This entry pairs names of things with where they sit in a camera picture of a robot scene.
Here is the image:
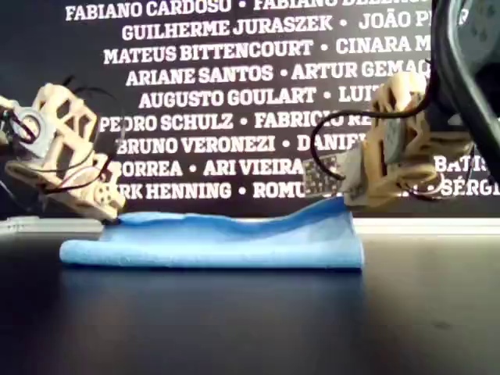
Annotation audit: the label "left gripper beige lattice body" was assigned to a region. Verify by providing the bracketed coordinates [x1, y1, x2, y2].
[5, 83, 118, 208]

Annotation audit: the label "left gripper moving beige finger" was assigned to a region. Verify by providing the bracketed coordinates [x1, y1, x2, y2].
[88, 171, 127, 220]

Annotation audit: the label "left gripper black wire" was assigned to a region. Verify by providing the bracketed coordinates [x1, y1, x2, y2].
[38, 76, 118, 195]

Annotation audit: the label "black banner white names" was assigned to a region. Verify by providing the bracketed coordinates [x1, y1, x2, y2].
[0, 0, 500, 220]

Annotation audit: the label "right gripper beige lattice body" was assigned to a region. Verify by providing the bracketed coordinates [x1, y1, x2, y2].
[362, 73, 474, 207]

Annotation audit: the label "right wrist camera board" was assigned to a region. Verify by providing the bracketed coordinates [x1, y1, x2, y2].
[302, 151, 368, 196]

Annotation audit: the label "blue cloth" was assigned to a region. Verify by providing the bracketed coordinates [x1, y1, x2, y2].
[59, 195, 366, 271]

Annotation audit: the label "left gripper fixed beige finger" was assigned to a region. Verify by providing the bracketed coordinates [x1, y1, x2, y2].
[42, 193, 122, 227]

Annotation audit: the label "right gripper fixed beige finger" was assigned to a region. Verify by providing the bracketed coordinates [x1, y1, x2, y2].
[343, 191, 391, 209]

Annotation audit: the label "aluminium table frame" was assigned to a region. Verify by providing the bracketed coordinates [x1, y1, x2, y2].
[0, 212, 500, 238]

